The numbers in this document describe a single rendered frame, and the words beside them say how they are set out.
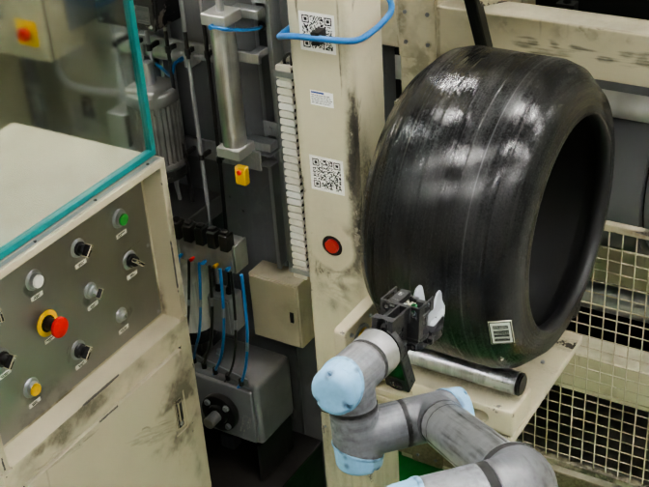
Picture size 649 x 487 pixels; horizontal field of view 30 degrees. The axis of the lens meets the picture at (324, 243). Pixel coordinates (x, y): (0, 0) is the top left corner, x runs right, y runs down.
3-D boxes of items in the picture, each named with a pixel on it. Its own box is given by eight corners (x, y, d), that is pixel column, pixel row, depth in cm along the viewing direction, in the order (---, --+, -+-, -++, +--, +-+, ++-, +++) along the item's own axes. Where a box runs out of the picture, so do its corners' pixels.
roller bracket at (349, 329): (335, 369, 241) (332, 329, 236) (426, 272, 270) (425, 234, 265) (350, 374, 239) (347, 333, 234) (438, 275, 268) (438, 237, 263)
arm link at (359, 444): (412, 468, 185) (407, 404, 181) (342, 484, 183) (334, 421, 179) (396, 443, 193) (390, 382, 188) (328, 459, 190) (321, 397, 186)
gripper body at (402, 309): (437, 295, 195) (403, 327, 185) (436, 341, 198) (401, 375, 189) (395, 283, 198) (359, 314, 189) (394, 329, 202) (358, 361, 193)
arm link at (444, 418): (590, 455, 145) (453, 367, 192) (505, 476, 142) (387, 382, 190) (603, 546, 147) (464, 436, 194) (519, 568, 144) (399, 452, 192)
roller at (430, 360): (367, 329, 244) (359, 351, 243) (359, 323, 240) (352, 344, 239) (529, 377, 228) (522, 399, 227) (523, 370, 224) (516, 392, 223)
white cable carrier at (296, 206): (293, 276, 253) (274, 64, 228) (305, 265, 256) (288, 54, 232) (311, 281, 250) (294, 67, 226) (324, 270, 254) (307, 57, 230)
